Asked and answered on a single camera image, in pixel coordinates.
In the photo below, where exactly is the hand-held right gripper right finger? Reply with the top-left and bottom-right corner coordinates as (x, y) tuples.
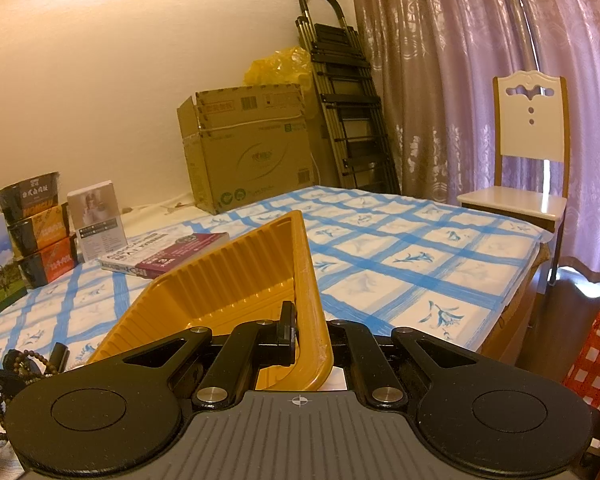
(327, 318), (481, 409)

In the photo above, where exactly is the yellow plastic bag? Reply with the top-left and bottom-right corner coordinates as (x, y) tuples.
(244, 46), (314, 89)

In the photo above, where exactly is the small black accessory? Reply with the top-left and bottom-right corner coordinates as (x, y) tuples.
(49, 342), (71, 374)

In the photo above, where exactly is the open cardboard box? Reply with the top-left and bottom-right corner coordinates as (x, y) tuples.
(176, 83), (342, 216)

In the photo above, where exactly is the purple book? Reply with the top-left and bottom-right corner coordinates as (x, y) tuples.
(135, 232), (231, 279)

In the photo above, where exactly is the white small box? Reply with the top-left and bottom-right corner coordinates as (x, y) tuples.
(67, 180), (129, 264)

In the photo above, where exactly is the white book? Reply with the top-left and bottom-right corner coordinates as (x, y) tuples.
(99, 240), (181, 279)

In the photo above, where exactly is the folded metal step ladder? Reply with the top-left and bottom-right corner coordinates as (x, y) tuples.
(295, 0), (401, 194)

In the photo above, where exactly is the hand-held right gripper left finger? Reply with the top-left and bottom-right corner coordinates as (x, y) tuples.
(123, 301), (299, 411)

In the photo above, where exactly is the red checked cloth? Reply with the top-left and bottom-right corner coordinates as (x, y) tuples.
(562, 280), (600, 463)

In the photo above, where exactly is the yellow ribbed plastic tray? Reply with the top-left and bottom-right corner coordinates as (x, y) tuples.
(87, 210), (336, 393)

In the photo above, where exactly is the white wooden chair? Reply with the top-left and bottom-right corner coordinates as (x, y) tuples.
(456, 71), (569, 292)

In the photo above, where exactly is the pink patterned curtain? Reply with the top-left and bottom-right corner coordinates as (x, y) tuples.
(347, 0), (600, 272)

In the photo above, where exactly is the dark brown bead bracelet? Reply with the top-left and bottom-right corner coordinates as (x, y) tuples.
(2, 347), (50, 377)

